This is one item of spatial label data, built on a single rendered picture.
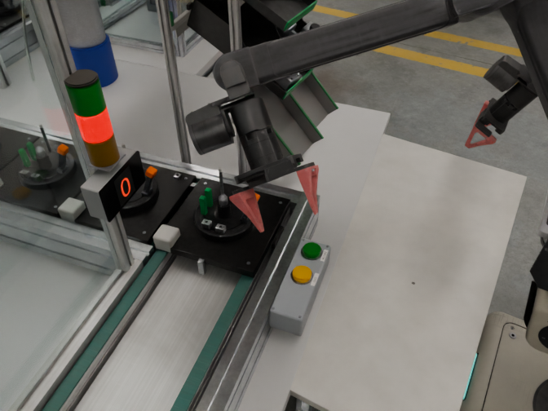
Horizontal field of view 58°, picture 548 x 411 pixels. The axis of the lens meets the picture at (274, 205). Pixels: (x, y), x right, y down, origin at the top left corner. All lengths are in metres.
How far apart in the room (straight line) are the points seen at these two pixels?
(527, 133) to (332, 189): 2.20
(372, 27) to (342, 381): 0.66
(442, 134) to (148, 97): 1.97
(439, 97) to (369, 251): 2.44
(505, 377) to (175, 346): 1.16
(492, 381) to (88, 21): 1.76
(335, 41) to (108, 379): 0.72
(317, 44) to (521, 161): 2.50
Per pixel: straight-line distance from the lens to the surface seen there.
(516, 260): 2.60
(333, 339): 1.10
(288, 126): 1.31
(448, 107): 3.51
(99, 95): 0.82
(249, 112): 0.79
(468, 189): 1.50
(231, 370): 0.95
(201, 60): 2.03
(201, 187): 1.25
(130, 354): 1.05
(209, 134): 0.79
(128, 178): 0.93
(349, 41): 0.80
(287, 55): 0.79
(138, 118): 1.73
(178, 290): 1.11
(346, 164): 1.50
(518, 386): 1.86
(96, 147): 0.86
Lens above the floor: 1.79
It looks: 44 degrees down
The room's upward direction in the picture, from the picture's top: straight up
